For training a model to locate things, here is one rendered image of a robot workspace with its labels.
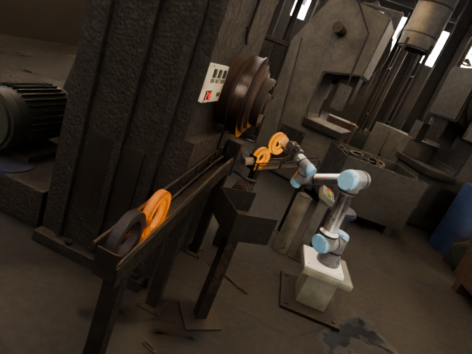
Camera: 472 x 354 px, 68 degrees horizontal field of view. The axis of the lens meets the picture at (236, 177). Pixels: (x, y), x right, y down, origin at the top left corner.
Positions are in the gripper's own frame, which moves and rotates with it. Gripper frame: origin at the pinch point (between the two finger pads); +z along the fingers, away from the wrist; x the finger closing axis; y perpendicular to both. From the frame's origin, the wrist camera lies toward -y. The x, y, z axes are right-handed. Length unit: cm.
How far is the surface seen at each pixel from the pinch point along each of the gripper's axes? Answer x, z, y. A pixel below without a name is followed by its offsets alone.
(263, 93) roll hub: 51, -9, 33
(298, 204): -34, -26, -38
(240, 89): 64, -7, 31
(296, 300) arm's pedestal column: 0, -84, -65
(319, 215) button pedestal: -48, -38, -38
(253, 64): 57, 1, 43
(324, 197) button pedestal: -40, -35, -21
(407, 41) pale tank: -751, 378, 129
